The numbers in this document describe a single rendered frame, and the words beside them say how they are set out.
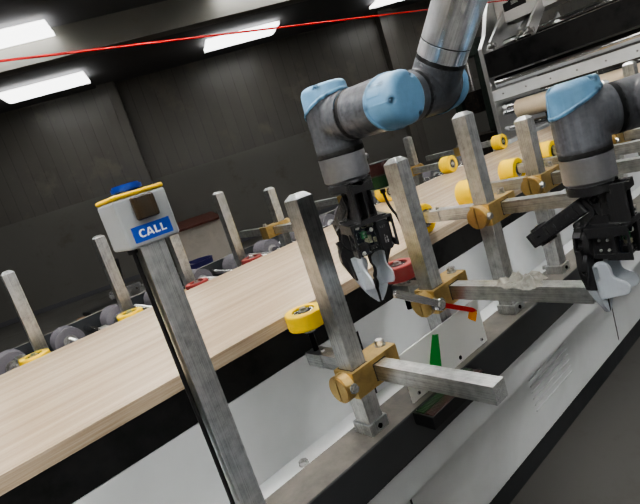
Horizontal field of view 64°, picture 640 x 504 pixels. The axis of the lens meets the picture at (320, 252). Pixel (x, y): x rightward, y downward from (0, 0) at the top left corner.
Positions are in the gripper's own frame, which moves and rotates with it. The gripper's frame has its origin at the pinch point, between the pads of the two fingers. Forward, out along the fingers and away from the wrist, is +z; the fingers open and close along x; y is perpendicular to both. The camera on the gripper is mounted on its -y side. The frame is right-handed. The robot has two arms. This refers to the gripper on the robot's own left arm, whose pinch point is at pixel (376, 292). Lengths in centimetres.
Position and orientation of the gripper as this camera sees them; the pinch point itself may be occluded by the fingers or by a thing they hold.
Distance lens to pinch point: 88.4
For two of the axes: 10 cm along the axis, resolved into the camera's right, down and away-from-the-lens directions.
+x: 9.2, -3.3, 2.2
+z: 2.9, 9.3, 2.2
